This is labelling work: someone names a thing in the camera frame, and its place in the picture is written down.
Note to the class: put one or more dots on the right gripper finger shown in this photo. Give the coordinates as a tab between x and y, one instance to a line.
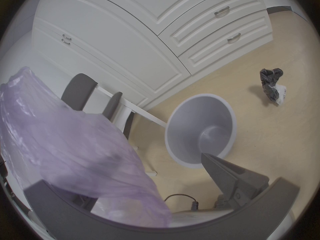
232	181

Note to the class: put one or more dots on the white chair with grey cushions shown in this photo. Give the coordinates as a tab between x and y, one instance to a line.
78	91

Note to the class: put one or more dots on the white paper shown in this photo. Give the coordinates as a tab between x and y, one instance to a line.
281	95

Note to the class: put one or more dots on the black plastic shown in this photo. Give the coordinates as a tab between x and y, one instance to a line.
270	81

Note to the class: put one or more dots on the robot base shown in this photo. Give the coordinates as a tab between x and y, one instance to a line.
200	215

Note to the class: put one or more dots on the white trash bin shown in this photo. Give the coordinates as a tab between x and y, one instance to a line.
195	124

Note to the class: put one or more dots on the white wardrobe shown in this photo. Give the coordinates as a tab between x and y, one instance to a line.
125	34

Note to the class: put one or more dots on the purple plastic bag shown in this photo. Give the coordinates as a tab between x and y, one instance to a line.
75	146

